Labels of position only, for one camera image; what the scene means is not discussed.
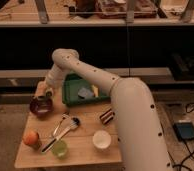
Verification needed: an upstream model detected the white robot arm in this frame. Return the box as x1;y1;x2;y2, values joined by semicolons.
45;48;173;171

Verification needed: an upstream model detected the purple bowl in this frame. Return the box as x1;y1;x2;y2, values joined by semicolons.
29;96;53;117

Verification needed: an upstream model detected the white bowl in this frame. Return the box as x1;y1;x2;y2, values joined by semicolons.
92;130;111;150

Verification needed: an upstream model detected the green plastic tray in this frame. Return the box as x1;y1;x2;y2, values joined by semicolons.
62;74;109;106

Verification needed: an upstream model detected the metal spoon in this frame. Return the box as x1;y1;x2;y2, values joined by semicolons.
52;114;70;137

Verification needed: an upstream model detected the orange fruit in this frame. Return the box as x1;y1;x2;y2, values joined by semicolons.
23;131;39;145

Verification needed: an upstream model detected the yellow banana piece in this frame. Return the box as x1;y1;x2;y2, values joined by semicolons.
92;85;99;97

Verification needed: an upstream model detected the green translucent cup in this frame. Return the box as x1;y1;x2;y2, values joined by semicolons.
51;140;68;159

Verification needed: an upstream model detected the wooden table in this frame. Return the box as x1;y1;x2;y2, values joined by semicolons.
15;88;122;171

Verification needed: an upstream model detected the striped brown block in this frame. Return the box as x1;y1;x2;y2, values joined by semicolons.
99;109;115;125

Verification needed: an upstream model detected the black floor pedal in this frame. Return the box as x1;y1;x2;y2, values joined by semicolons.
173;122;194;141

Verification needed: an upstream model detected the black cable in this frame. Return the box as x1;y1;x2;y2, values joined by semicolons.
166;96;194;171

